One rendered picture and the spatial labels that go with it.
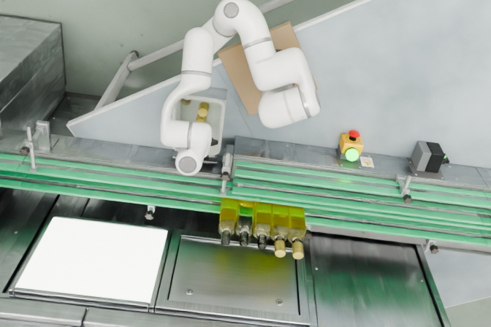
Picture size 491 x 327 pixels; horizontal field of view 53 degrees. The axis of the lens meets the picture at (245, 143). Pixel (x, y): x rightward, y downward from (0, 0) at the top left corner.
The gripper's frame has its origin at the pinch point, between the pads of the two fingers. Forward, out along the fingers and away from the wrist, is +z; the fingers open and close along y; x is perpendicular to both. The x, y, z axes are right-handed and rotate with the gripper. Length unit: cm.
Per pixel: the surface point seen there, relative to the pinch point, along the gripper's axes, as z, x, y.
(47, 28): 70, 18, -77
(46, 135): 5, -10, -52
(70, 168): 1.7, -19.2, -41.9
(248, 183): 2.0, -15.8, 19.6
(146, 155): 11.1, -14.2, -17.9
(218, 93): 6.8, 13.5, 5.1
